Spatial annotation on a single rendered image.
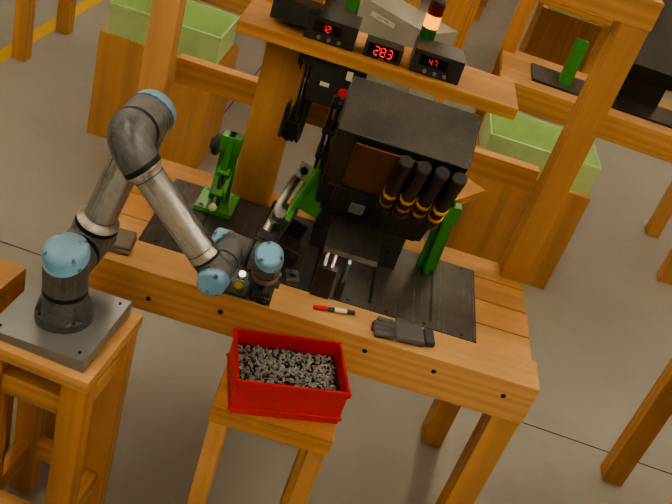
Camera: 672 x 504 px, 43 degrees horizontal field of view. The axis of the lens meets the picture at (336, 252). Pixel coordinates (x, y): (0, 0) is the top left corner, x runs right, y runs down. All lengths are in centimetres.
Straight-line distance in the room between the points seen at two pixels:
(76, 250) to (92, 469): 88
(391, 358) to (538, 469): 139
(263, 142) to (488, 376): 109
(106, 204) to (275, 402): 68
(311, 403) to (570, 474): 181
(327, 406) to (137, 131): 89
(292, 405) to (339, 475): 109
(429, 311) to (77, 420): 113
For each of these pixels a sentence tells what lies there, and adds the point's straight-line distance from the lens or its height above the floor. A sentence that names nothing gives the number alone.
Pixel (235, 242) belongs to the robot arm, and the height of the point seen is 123.
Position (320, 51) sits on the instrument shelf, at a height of 152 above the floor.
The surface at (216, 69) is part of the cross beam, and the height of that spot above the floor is 127.
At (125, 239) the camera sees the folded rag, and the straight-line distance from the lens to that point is 260.
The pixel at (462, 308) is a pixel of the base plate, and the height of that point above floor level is 90.
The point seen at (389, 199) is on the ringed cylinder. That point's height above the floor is 134.
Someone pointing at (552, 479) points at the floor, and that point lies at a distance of 380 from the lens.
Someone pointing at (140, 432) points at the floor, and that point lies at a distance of 330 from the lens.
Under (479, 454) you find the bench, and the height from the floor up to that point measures 58.
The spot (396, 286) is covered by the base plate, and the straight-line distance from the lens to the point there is 279.
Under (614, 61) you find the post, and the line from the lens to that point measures 280.
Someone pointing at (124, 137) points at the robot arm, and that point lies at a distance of 198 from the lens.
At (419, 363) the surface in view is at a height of 87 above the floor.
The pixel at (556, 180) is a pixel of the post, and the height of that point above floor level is 130.
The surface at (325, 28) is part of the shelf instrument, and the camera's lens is 265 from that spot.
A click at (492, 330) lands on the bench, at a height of 88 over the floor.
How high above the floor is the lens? 242
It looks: 32 degrees down
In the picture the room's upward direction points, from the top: 19 degrees clockwise
